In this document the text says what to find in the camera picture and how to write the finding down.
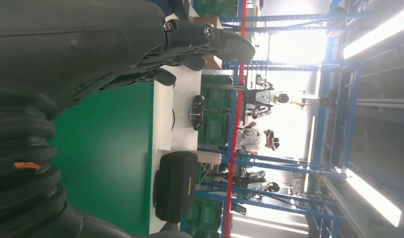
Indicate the red pole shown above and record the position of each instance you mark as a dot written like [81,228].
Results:
[236,115]

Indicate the black controller device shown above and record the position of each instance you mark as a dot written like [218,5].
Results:
[197,113]

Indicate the green table mat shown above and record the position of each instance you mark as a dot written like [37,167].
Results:
[106,148]

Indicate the beige wooden block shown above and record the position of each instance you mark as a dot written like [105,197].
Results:
[208,157]

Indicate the black carrying case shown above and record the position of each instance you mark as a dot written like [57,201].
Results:
[175,187]

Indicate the white table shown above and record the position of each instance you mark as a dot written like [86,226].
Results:
[185,108]

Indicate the green plastic crate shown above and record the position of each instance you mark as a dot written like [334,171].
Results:
[203,213]
[218,8]
[215,131]
[218,98]

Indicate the blue metal rack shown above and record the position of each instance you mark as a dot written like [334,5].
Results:
[287,168]

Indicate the person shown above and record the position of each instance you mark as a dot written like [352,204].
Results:
[254,139]

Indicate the brown cardboard box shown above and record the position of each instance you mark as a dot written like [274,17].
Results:
[213,62]

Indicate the ceiling light strip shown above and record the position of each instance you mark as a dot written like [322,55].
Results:
[373,197]
[379,33]

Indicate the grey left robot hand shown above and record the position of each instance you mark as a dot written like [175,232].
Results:
[73,42]

